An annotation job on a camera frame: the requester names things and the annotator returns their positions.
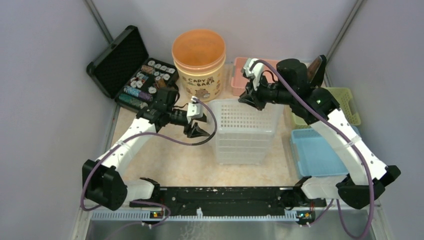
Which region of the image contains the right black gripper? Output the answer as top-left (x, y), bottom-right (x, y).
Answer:
top-left (239, 71), bottom-right (294, 111)

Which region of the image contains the pink plastic basket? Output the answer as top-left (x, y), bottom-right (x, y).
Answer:
top-left (230, 57), bottom-right (279, 97)

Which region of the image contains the white perforated plastic basket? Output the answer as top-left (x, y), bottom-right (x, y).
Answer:
top-left (208, 98), bottom-right (284, 165)

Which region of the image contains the green plastic basket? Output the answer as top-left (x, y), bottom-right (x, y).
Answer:
top-left (289, 87), bottom-right (362, 130)

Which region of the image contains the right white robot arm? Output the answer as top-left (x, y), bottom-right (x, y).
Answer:
top-left (238, 55), bottom-right (401, 210)

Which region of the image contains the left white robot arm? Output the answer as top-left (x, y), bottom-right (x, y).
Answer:
top-left (80, 87), bottom-right (218, 211)

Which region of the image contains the orange capybara bucket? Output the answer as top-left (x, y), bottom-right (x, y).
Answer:
top-left (171, 29), bottom-right (227, 102)

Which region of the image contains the black and brown stand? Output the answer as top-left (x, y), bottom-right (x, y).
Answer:
top-left (306, 55), bottom-right (327, 87)

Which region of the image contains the blue plastic basket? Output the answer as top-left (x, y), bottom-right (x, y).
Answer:
top-left (289, 128), bottom-right (348, 178)

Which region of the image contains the black case with parts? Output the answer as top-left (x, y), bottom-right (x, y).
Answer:
top-left (86, 25), bottom-right (179, 113)

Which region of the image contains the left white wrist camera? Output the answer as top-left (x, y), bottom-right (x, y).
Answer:
top-left (186, 96), bottom-right (207, 123)

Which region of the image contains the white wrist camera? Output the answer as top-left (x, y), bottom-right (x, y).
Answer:
top-left (241, 58), bottom-right (265, 91)
top-left (186, 96), bottom-right (207, 123)

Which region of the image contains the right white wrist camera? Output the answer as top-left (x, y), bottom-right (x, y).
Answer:
top-left (241, 58), bottom-right (265, 91)

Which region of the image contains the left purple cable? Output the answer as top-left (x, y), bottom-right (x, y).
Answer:
top-left (79, 98), bottom-right (218, 212)

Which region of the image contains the purple cable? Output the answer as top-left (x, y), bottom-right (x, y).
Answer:
top-left (79, 98), bottom-right (218, 212)
top-left (250, 59), bottom-right (376, 240)

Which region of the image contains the white slotted cable duct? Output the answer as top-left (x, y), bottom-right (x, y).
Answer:
top-left (91, 209), bottom-right (300, 222)

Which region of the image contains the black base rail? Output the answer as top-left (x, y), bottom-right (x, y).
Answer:
top-left (147, 186), bottom-right (327, 217)

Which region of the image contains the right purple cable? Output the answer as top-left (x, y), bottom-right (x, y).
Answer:
top-left (250, 59), bottom-right (376, 240)

